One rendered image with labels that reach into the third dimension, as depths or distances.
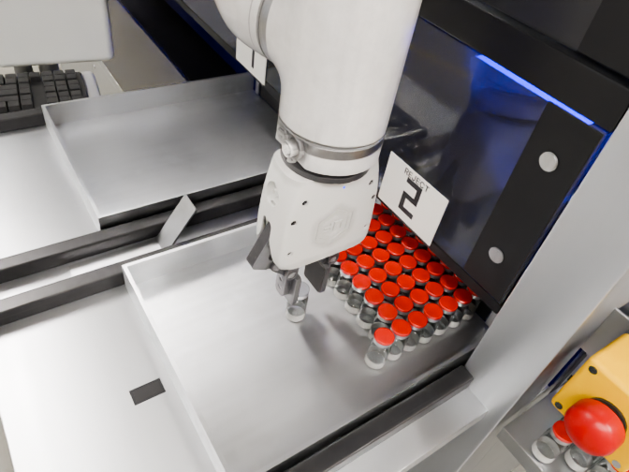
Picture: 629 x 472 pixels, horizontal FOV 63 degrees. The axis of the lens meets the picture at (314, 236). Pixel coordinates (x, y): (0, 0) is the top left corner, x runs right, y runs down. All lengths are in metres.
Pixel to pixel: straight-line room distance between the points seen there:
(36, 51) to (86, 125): 0.36
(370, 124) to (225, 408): 0.29
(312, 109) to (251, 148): 0.44
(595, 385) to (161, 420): 0.37
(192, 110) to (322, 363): 0.50
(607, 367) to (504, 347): 0.10
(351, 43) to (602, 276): 0.24
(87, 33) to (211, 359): 0.80
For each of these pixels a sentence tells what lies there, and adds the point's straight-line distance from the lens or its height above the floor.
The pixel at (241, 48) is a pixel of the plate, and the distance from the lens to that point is 0.78.
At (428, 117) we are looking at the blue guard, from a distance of 0.49.
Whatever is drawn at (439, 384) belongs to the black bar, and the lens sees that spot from 0.54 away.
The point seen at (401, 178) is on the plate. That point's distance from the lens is 0.53.
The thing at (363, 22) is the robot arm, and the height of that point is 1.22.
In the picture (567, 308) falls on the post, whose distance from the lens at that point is 0.45.
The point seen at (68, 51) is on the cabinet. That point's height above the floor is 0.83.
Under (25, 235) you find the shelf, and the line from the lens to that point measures 0.68.
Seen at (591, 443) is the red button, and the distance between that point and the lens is 0.46.
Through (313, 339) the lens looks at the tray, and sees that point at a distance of 0.56.
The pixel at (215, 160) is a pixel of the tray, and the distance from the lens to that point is 0.77.
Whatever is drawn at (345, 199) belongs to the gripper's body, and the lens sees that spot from 0.43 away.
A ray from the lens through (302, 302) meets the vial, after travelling 0.54.
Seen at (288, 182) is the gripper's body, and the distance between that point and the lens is 0.39.
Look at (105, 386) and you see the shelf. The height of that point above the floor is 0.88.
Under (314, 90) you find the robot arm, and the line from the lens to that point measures 0.35.
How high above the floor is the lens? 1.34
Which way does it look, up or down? 43 degrees down
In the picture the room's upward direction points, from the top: 11 degrees clockwise
